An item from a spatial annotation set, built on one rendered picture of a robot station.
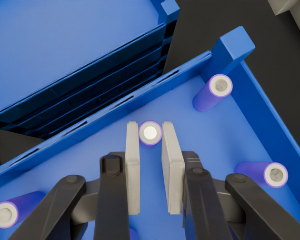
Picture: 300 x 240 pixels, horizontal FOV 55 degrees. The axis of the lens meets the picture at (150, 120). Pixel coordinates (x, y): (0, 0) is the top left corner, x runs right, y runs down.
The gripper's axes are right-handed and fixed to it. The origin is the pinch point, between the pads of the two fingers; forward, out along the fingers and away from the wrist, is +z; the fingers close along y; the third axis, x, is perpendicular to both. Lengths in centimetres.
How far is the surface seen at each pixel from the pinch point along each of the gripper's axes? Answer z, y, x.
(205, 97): 5.5, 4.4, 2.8
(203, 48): 56, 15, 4
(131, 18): 31.5, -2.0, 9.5
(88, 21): 31.3, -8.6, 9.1
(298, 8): 57, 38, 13
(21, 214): 0.8, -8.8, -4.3
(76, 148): 8.2, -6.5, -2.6
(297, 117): 49, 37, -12
